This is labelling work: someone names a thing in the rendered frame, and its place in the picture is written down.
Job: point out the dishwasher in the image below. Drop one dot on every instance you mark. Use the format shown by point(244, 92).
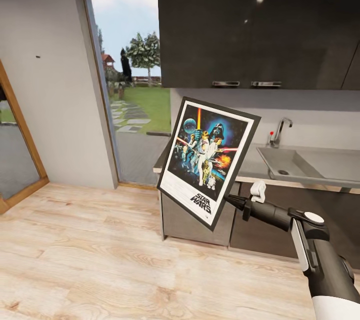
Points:
point(179, 223)

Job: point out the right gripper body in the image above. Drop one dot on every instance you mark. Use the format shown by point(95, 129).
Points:
point(262, 211)

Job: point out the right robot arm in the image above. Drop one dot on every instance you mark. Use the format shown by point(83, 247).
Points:
point(330, 276)

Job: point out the poster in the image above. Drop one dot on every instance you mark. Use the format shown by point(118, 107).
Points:
point(206, 150)

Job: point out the door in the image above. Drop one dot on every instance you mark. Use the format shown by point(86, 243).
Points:
point(21, 169)

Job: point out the fixed window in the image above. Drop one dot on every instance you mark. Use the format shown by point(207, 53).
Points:
point(125, 41)

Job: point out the drop in sink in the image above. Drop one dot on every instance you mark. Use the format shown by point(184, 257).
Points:
point(310, 164)

